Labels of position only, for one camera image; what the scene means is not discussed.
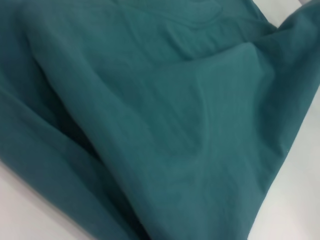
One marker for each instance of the teal t-shirt with FREE print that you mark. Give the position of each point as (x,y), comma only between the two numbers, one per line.
(150,112)

